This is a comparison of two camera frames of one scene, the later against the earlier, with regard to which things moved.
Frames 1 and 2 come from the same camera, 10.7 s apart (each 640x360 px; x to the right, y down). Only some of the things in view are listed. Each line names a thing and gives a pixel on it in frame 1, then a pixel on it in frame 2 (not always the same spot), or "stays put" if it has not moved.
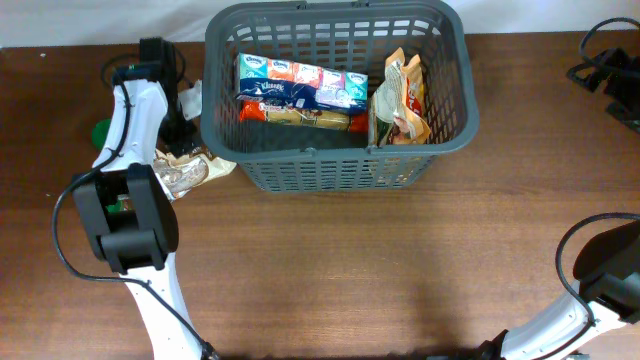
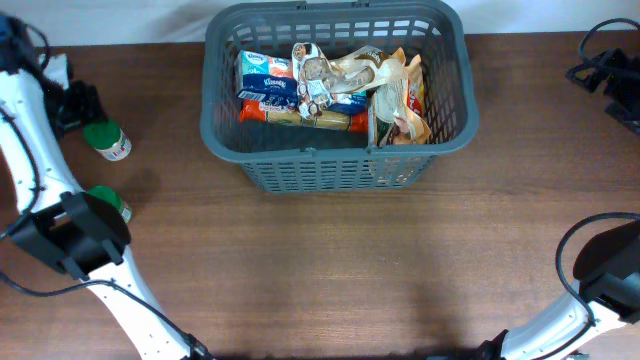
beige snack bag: x=398 y=105 stays put
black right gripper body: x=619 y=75 stays put
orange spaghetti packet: x=259 y=112 stays put
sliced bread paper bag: x=178 y=174 → x=366 y=71
